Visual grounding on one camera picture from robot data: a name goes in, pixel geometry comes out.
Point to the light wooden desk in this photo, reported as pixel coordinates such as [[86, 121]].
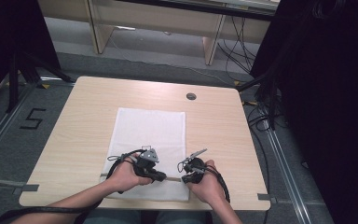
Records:
[[155, 17]]

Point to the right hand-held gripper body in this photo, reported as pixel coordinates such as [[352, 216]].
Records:
[[194, 166]]

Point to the black curtain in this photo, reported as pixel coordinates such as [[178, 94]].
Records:
[[9, 37], [326, 102]]

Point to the white towel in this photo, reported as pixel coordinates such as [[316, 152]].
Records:
[[150, 130]]

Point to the black tape floor marking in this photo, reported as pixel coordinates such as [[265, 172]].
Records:
[[32, 118]]

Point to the person's right hand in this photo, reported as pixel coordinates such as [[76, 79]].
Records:
[[206, 188]]

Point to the metal floor rail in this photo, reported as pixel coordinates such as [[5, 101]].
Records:
[[287, 174], [3, 124]]

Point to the grey tape strip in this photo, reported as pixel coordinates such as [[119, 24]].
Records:
[[28, 188], [264, 197]]

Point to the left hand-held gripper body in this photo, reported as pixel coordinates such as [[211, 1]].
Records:
[[146, 161]]

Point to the person's left hand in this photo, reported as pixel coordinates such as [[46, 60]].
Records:
[[126, 177]]

